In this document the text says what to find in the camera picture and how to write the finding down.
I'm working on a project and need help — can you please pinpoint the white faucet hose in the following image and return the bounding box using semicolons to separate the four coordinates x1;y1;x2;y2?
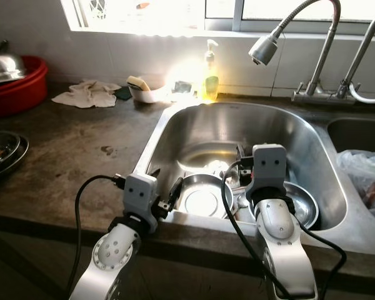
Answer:
348;82;375;105

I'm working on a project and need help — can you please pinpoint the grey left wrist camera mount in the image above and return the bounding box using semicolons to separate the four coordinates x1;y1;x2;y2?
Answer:
123;172;159;221

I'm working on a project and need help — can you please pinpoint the white crumpled cloth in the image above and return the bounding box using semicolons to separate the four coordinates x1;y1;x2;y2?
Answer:
51;79;123;109

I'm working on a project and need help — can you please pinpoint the clear plastic bag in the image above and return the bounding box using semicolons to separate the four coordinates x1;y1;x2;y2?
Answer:
336;149;375;227

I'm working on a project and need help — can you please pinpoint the red plastic basin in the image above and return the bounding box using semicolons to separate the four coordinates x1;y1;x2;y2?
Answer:
0;54;49;118

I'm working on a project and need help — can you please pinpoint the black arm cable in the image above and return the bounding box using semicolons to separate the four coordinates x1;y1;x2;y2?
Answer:
67;174;126;300
221;160;348;300

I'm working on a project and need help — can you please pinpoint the shallow wide-rim steel bowl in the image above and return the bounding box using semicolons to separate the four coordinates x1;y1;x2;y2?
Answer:
176;173;234;219

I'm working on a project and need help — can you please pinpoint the stainless steel sink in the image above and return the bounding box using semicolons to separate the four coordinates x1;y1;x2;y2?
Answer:
130;99;375;233

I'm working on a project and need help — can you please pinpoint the yellow sponge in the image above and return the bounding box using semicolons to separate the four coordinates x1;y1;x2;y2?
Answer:
127;76;150;92

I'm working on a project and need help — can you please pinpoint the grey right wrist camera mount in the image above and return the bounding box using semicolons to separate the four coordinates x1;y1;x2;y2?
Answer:
251;144;289;189

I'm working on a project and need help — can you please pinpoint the large steel bowl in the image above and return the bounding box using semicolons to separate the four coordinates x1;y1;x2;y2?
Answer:
235;181;320;230

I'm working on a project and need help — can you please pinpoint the yellow dish soap pump bottle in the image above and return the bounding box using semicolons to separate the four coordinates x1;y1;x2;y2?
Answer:
201;39;220;103

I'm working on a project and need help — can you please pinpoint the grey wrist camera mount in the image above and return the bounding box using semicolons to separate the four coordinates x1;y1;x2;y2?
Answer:
123;172;159;221
251;144;289;189

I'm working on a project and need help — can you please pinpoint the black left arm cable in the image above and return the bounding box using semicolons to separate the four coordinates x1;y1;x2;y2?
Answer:
67;174;126;300

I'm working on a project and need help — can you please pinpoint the domed steel lid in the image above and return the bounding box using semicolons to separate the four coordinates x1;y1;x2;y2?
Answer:
0;52;27;86

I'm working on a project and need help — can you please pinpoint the green scrub pad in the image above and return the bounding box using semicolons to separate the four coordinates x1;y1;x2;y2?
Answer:
113;86;133;101

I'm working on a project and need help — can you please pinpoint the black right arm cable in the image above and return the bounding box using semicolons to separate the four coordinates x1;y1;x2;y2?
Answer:
221;160;348;300

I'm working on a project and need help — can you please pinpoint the grey window frame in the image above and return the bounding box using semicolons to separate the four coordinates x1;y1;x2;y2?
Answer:
61;0;375;41

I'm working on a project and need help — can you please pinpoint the small dark grey pad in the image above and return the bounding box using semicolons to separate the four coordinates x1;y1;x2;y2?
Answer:
172;81;192;96

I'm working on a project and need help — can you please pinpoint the plain steel faucet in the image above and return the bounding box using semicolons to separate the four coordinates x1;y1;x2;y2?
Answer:
337;7;375;104

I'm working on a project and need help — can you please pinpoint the gooseneck faucet with spray head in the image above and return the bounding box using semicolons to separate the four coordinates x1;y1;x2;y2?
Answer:
248;0;343;104

